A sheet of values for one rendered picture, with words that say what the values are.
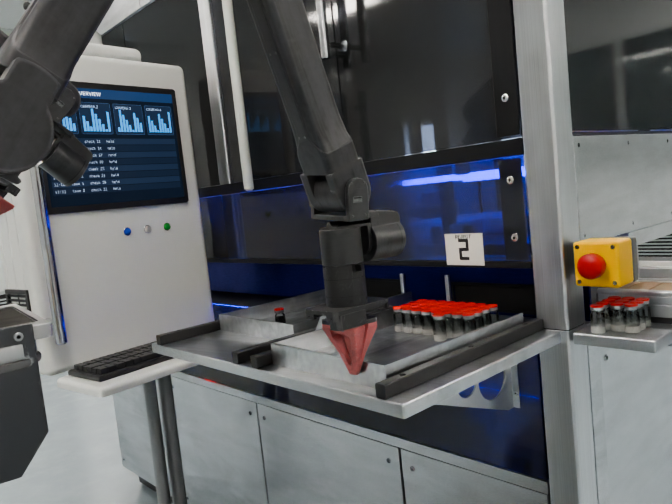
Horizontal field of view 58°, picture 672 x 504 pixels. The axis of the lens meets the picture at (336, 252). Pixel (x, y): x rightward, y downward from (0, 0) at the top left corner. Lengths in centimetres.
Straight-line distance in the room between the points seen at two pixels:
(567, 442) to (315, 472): 75
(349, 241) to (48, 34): 42
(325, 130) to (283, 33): 12
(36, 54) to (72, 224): 97
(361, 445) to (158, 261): 71
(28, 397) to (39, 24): 38
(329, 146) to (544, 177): 43
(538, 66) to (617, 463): 74
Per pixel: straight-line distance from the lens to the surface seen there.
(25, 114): 59
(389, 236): 85
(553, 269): 107
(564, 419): 114
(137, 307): 165
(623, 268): 103
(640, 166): 136
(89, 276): 158
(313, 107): 77
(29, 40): 63
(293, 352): 97
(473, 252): 115
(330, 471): 163
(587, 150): 115
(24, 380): 73
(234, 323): 131
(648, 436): 144
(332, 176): 77
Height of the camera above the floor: 114
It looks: 5 degrees down
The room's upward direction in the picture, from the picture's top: 6 degrees counter-clockwise
